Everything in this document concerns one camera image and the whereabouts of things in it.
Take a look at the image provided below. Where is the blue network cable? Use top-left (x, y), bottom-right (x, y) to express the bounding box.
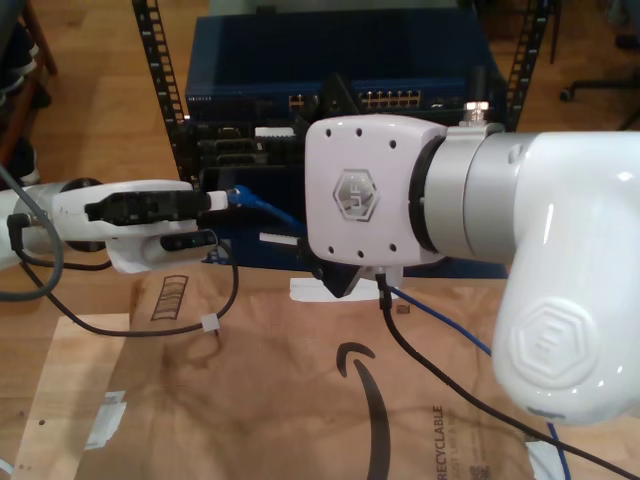
top-left (227, 183), bottom-right (574, 480)

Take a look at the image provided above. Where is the white paper label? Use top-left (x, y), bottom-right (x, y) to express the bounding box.
top-left (526, 433), bottom-right (567, 480)
top-left (85, 388), bottom-right (127, 450)

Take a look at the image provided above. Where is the black rack server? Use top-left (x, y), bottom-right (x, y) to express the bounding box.
top-left (192, 115), bottom-right (311, 171)

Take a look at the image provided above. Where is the black office chair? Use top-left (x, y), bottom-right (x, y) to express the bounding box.
top-left (558, 32), bottom-right (640, 132)

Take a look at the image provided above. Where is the dark blue flat device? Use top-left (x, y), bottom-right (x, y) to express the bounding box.
top-left (197, 224), bottom-right (510, 280)

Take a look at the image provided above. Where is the thick black camera cable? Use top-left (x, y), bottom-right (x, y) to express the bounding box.
top-left (375, 269), bottom-right (640, 480)

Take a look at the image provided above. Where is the white tape strip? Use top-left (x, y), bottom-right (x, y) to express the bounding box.
top-left (288, 276), bottom-right (402, 304)

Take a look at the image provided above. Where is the person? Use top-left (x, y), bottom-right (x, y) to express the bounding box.
top-left (0, 19), bottom-right (54, 109)
top-left (9, 139), bottom-right (42, 186)

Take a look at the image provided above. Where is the blue network switch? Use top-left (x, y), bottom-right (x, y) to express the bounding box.
top-left (183, 12), bottom-right (506, 121)

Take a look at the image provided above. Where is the black perforated rack post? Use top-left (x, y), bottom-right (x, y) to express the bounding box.
top-left (131, 0), bottom-right (201, 191)
top-left (501, 0), bottom-right (557, 133)

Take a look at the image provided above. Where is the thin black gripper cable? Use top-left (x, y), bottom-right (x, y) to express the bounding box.
top-left (5, 212), bottom-right (241, 337)
top-left (466, 66), bottom-right (490, 109)

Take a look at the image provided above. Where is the brown paper mailer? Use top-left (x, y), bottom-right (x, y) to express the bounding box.
top-left (74, 259), bottom-right (567, 480)

